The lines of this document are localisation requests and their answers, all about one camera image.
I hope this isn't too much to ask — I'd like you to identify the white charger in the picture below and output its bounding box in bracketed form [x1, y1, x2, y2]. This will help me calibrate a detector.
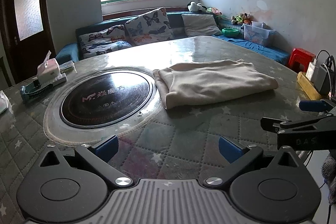
[306, 61, 319, 81]

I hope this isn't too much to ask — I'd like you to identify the white power strip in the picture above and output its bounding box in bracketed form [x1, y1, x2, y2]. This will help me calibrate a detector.
[51, 74, 67, 86]

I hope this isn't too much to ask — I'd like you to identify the cream knit garment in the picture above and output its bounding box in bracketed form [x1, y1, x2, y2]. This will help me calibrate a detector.
[153, 59, 279, 110]

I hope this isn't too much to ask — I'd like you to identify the plain grey pillow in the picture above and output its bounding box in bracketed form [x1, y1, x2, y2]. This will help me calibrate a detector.
[182, 13, 220, 38]

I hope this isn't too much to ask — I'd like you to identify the round black induction cooktop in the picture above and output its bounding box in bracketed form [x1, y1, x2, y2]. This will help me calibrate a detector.
[59, 70, 158, 129]

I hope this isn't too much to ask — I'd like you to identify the person's right forearm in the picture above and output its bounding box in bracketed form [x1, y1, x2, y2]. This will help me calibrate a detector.
[322, 149, 336, 205]

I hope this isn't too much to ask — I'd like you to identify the grey charger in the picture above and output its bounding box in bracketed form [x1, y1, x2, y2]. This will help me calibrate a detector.
[314, 64, 331, 95]

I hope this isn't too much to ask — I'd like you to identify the large butterfly print pillow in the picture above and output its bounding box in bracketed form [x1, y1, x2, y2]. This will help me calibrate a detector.
[125, 7, 174, 46]

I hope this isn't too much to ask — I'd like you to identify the pink green plush toy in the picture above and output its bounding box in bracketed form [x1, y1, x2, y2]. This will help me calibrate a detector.
[206, 7, 222, 17]

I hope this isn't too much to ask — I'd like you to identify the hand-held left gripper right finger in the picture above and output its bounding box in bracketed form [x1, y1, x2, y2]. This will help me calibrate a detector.
[205, 135, 298, 189]

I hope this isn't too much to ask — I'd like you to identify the dark wooden glass door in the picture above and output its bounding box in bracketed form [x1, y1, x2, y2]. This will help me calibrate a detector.
[0, 0, 55, 84]

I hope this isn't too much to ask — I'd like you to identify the red plastic stool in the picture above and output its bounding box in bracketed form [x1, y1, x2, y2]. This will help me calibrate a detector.
[288, 48, 317, 73]

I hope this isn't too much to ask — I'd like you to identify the small pale green packet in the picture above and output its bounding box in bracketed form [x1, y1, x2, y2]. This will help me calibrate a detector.
[59, 60, 76, 73]

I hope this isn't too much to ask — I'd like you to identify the panda plush toy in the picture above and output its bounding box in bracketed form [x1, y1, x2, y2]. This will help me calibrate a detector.
[187, 1, 210, 14]

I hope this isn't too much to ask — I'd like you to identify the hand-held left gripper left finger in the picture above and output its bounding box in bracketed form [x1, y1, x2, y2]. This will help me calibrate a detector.
[39, 135, 134, 189]

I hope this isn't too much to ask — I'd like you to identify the green plastic bowl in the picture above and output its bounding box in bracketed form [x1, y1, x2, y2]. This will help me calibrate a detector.
[222, 28, 240, 38]

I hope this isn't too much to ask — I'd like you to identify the teal black brush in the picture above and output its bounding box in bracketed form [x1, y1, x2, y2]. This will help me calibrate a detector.
[20, 81, 54, 104]

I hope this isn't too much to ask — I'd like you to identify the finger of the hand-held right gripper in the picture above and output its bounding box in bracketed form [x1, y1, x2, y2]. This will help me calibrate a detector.
[299, 97, 336, 117]
[260, 113, 336, 135]

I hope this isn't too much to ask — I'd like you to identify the clear plastic storage box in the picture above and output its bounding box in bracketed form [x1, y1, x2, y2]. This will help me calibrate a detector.
[243, 21, 273, 47]

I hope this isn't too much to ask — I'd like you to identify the pink white soft tissue pack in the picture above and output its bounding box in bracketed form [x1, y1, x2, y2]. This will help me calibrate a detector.
[0, 90, 13, 115]

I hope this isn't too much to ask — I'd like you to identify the white box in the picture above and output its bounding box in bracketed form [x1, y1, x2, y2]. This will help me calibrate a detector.
[39, 67, 61, 84]

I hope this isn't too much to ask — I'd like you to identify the black charger cable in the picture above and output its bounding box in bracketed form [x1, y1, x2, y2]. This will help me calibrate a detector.
[316, 50, 336, 98]

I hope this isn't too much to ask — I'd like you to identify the blue butterfly print cushion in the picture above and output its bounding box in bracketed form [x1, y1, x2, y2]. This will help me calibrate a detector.
[82, 40, 133, 59]

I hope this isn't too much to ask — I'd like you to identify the white butterfly print cushion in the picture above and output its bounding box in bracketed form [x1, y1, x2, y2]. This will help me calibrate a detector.
[77, 25, 126, 47]

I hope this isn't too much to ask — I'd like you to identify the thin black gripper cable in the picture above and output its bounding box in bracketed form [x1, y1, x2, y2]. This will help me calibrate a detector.
[299, 151, 332, 224]

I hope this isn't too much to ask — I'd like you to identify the blue sofa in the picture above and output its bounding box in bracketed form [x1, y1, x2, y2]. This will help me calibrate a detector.
[55, 10, 292, 67]

